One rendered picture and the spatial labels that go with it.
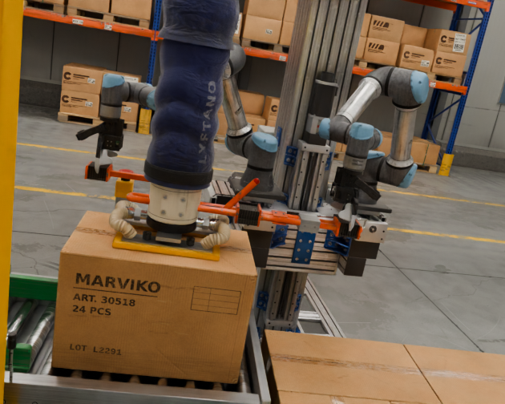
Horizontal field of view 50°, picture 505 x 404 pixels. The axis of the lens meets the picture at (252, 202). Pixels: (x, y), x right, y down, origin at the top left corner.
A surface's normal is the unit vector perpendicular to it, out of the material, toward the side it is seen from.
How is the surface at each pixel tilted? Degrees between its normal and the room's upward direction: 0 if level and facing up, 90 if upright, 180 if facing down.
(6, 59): 90
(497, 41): 90
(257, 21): 83
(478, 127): 90
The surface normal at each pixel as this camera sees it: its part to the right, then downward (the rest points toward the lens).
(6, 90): 0.83, 0.29
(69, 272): 0.09, 0.29
